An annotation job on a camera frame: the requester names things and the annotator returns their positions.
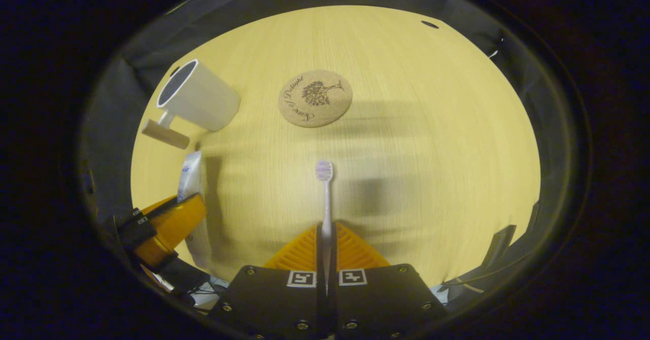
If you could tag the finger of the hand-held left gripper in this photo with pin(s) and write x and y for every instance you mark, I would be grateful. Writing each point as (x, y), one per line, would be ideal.
(172, 228)
(160, 204)

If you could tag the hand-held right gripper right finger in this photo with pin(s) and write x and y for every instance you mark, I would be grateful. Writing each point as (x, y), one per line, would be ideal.
(381, 299)

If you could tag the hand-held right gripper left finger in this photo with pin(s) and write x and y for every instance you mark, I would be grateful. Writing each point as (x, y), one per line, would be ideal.
(274, 299)

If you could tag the white toothpaste tube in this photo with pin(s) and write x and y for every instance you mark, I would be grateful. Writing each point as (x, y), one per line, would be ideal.
(192, 177)

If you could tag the white toothbrush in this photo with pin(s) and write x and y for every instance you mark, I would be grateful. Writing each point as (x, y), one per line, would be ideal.
(325, 208)

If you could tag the white cup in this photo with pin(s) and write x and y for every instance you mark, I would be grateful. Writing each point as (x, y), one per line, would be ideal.
(203, 99)

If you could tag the round cork coaster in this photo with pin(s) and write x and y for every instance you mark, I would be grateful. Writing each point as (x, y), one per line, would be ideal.
(315, 99)

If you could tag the wooden desktop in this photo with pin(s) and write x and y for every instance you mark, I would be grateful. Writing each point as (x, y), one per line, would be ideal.
(406, 177)

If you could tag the dark grey box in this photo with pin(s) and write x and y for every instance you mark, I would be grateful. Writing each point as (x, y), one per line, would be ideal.
(502, 243)

